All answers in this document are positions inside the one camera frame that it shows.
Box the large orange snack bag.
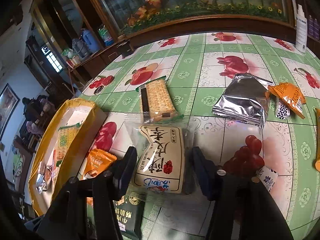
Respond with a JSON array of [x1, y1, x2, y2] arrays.
[[82, 148, 118, 205]]

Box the dark green cracker bag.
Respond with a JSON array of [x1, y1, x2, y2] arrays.
[[113, 194, 145, 239]]

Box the clear bag beige label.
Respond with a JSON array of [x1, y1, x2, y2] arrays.
[[124, 113, 195, 197]]

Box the yellow-green cracker pack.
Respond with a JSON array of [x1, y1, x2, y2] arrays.
[[55, 123, 80, 163]]

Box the sandwich cracker pack green ends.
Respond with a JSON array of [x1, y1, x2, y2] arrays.
[[136, 76, 182, 124]]

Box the large silver foil bag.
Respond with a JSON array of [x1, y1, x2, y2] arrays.
[[36, 161, 47, 193]]

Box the blue-white candy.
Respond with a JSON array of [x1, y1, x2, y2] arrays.
[[275, 98, 290, 120]]

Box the small orange snack packet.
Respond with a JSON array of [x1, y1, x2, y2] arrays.
[[268, 82, 306, 119]]

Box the yellow packet black stripe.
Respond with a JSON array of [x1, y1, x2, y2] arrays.
[[315, 108, 320, 172]]

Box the yellow-rimmed white tray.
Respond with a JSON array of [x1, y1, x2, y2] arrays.
[[28, 98, 106, 216]]

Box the small silver foil bag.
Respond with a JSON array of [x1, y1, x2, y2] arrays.
[[212, 73, 273, 128]]

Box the seated person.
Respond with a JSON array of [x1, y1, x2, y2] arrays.
[[22, 95, 56, 137]]

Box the dark glass jar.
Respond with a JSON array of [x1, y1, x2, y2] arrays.
[[117, 40, 135, 58]]

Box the blue thermos jug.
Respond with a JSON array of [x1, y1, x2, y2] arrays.
[[81, 28, 100, 54]]

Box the grey water jug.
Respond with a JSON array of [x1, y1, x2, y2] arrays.
[[72, 38, 91, 61]]

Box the framed landscape painting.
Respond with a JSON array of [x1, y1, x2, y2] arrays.
[[0, 83, 20, 138]]

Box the white spray bottle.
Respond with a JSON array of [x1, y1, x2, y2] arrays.
[[295, 4, 308, 53]]

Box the purple bottles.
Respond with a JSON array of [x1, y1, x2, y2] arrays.
[[308, 15, 319, 40]]

